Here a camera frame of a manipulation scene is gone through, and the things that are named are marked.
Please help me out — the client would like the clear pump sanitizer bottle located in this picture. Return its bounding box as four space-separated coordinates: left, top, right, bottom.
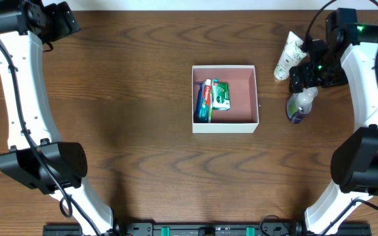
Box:
286 87 318 124

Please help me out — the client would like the green soap bar pack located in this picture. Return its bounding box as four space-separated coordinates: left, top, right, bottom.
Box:
212 79 231 111

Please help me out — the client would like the green white toothbrush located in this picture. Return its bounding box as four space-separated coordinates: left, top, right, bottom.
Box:
208 79 218 123

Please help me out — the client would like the blue disposable razor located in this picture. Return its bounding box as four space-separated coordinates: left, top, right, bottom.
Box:
194 82 204 121

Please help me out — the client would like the red green toothpaste tube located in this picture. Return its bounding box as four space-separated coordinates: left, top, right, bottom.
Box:
198 79 211 123

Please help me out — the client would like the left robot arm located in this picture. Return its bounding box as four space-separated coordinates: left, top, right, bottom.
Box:
0 0 119 235

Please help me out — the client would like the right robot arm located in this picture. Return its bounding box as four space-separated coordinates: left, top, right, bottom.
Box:
289 8 378 235

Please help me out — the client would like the white lotion tube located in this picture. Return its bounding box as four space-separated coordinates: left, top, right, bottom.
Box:
274 31 308 82

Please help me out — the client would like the white box pink interior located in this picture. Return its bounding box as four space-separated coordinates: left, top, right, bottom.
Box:
192 65 259 133

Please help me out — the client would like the left black cable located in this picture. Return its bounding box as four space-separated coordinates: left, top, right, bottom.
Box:
0 26 103 236

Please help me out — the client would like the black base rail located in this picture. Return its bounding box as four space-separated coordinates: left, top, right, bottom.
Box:
42 221 372 236

